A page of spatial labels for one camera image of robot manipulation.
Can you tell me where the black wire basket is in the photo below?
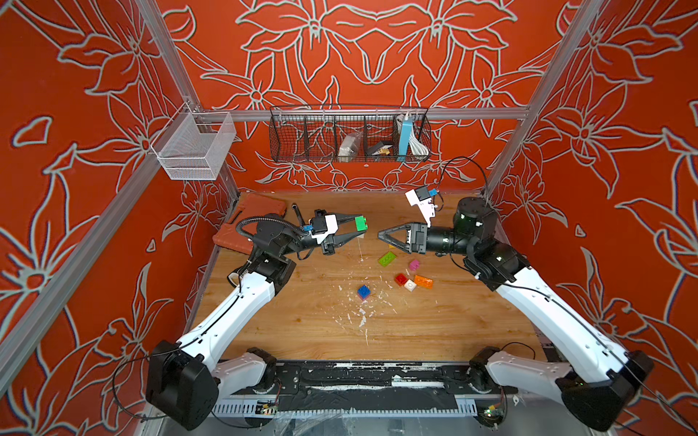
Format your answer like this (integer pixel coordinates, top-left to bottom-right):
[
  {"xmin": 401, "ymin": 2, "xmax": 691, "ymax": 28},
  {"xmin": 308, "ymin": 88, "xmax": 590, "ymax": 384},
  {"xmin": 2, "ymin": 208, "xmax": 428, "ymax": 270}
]
[{"xmin": 268, "ymin": 104, "xmax": 433, "ymax": 164}]

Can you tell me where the grey packet in basket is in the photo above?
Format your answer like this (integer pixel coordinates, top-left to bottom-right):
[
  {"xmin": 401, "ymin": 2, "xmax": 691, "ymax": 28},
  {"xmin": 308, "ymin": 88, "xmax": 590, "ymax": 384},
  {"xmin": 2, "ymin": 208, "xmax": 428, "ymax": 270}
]
[{"xmin": 337, "ymin": 132, "xmax": 363, "ymax": 163}]

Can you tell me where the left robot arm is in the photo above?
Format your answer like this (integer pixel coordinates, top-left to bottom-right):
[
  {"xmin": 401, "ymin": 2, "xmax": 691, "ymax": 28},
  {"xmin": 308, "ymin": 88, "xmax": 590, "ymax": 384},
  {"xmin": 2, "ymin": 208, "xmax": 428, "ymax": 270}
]
[{"xmin": 145, "ymin": 210, "xmax": 368, "ymax": 431}]

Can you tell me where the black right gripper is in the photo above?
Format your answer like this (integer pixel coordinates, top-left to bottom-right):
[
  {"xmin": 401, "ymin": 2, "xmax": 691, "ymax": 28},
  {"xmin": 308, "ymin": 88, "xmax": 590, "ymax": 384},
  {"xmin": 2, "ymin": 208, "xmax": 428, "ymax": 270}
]
[{"xmin": 382, "ymin": 225, "xmax": 479, "ymax": 260}]

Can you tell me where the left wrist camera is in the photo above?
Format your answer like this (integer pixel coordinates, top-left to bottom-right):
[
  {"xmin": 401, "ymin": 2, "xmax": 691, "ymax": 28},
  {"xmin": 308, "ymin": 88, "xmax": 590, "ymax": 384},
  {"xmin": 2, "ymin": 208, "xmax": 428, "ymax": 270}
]
[{"xmin": 303, "ymin": 214, "xmax": 339, "ymax": 245}]

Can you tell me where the red lego brick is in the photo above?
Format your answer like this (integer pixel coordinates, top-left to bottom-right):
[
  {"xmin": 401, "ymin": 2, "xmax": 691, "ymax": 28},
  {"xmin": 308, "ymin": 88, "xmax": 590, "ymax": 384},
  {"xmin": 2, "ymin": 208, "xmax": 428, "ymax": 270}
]
[{"xmin": 394, "ymin": 274, "xmax": 408, "ymax": 286}]

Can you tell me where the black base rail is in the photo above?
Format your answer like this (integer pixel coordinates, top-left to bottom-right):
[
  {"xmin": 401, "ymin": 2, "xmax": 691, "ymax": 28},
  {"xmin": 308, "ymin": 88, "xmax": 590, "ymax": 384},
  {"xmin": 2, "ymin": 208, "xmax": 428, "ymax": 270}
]
[{"xmin": 250, "ymin": 359, "xmax": 519, "ymax": 412}]

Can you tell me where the black item in basket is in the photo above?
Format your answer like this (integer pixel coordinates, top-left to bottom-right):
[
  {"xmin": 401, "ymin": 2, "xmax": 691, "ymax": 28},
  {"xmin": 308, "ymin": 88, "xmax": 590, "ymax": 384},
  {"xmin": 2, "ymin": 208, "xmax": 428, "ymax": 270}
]
[{"xmin": 366, "ymin": 141, "xmax": 394, "ymax": 158}]

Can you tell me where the orange tool case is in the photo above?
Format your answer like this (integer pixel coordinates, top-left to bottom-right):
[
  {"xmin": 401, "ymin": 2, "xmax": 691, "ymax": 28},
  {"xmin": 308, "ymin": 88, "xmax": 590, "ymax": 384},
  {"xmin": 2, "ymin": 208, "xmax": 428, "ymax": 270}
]
[{"xmin": 212, "ymin": 193, "xmax": 288, "ymax": 257}]

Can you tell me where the white wire basket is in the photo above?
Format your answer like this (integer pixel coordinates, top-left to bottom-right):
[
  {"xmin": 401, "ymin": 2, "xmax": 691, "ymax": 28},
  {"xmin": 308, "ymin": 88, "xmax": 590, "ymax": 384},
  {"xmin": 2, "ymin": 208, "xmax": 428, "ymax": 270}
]
[{"xmin": 153, "ymin": 113, "xmax": 236, "ymax": 181}]

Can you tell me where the white cable bundle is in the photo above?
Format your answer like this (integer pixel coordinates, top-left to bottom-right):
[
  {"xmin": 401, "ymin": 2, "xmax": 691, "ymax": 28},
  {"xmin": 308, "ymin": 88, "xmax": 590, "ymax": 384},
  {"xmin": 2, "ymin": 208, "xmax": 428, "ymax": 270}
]
[{"xmin": 410, "ymin": 130, "xmax": 432, "ymax": 160}]

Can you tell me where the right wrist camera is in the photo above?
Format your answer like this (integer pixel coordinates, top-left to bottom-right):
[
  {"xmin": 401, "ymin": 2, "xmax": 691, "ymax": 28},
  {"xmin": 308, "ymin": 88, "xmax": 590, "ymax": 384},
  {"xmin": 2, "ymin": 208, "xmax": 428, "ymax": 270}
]
[{"xmin": 405, "ymin": 186, "xmax": 438, "ymax": 228}]

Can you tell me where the orange lego brick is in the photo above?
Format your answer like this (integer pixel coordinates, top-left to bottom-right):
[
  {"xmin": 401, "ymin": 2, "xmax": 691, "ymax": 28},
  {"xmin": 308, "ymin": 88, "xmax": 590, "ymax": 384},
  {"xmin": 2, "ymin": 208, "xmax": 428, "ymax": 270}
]
[{"xmin": 414, "ymin": 275, "xmax": 434, "ymax": 289}]

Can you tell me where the lime green long lego brick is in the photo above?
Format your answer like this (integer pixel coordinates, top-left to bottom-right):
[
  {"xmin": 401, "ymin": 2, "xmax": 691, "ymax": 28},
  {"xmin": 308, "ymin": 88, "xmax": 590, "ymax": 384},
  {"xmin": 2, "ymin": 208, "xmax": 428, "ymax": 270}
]
[{"xmin": 378, "ymin": 251, "xmax": 396, "ymax": 267}]

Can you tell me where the blue lego brick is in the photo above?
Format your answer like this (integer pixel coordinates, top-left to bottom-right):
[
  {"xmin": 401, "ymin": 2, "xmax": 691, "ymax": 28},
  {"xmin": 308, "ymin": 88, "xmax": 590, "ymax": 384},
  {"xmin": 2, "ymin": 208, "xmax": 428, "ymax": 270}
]
[{"xmin": 357, "ymin": 285, "xmax": 371, "ymax": 300}]

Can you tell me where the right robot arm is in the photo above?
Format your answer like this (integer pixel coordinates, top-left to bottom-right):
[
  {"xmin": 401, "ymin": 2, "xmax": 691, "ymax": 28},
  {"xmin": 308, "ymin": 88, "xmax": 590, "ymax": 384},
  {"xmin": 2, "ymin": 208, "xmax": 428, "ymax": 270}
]
[{"xmin": 378, "ymin": 197, "xmax": 654, "ymax": 432}]

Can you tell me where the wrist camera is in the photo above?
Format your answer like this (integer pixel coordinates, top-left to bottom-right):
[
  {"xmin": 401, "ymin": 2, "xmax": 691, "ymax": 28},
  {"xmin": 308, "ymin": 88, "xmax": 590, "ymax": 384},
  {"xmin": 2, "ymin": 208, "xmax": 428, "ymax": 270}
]
[
  {"xmin": 405, "ymin": 186, "xmax": 438, "ymax": 228},
  {"xmin": 303, "ymin": 214, "xmax": 339, "ymax": 245}
]

